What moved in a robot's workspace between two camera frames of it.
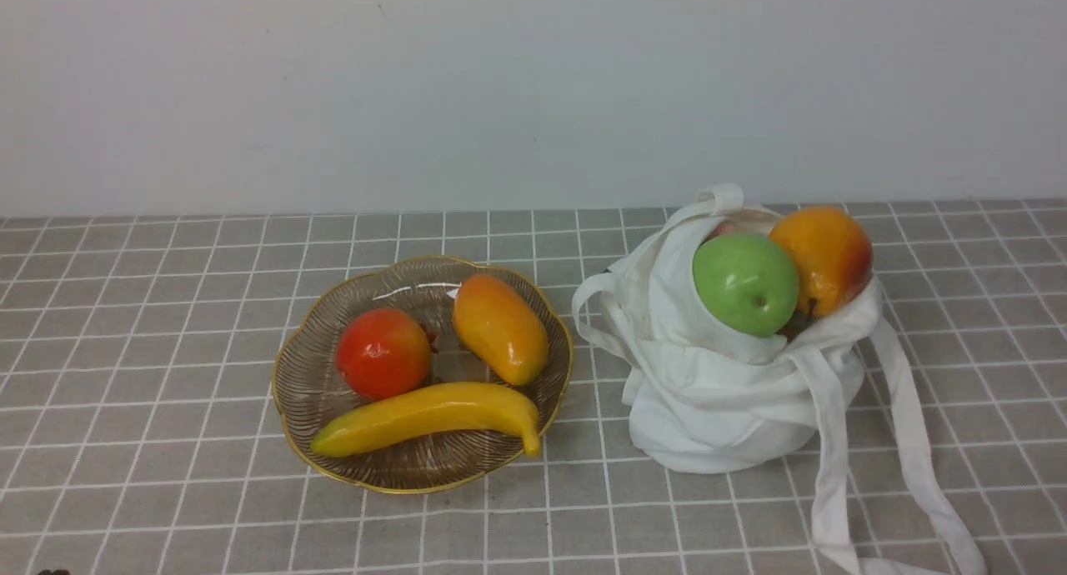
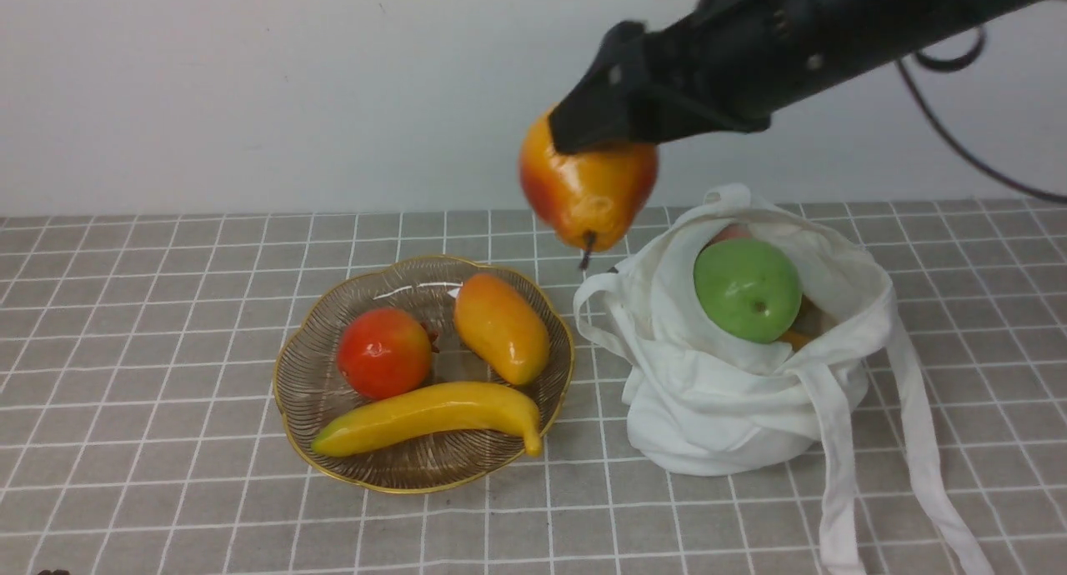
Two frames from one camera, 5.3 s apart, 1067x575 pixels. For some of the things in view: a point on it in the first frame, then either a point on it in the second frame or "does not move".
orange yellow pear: [833, 257] → [593, 197]
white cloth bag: [706, 399] does not move
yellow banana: [447, 407] does not move
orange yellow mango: [498, 331] does not move
